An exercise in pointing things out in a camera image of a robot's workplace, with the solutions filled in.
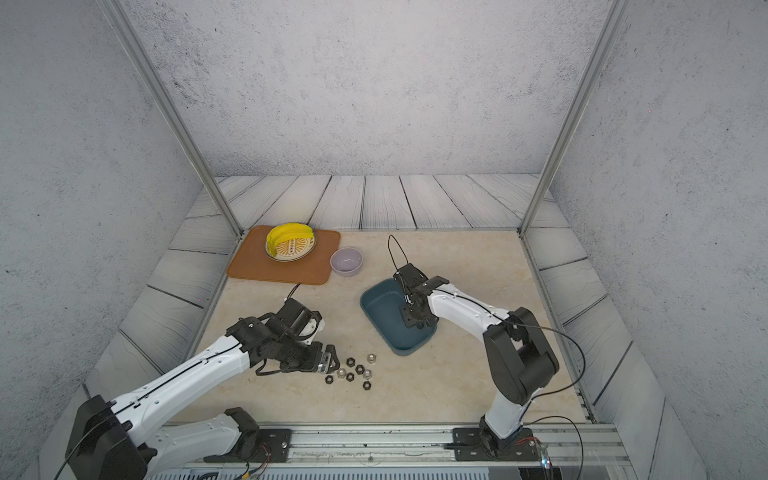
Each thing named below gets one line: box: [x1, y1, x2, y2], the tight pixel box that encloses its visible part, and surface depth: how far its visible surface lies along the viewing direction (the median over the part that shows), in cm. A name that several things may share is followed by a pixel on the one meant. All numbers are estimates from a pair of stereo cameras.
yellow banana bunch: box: [266, 223, 314, 257], surface depth 117 cm
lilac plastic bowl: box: [330, 246, 364, 277], surface depth 109 cm
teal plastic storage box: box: [360, 278, 437, 356], surface depth 97 cm
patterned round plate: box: [264, 230, 316, 263], surface depth 117 cm
